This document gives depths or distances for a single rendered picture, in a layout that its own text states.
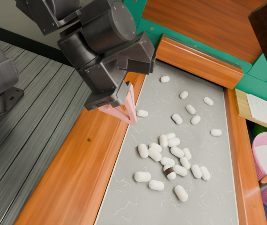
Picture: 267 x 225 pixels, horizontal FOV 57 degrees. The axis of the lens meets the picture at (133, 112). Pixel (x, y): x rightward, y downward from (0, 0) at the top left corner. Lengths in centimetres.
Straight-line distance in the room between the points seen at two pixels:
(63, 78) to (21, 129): 25
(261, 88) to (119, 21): 73
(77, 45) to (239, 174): 49
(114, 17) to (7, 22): 180
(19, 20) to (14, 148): 151
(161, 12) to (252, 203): 62
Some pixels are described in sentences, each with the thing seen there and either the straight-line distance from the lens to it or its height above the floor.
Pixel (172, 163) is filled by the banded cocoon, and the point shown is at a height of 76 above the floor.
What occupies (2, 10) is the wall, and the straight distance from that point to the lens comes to 210.
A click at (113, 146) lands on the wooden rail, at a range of 56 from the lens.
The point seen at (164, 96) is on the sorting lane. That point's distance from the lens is 79.
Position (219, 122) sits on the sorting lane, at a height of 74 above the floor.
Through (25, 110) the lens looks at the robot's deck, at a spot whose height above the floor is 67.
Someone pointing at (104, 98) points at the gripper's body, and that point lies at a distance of 40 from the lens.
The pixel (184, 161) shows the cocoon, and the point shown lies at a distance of 62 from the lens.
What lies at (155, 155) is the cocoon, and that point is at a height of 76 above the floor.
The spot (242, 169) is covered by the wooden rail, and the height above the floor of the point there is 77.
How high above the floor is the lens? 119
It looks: 41 degrees down
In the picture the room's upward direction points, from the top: 24 degrees clockwise
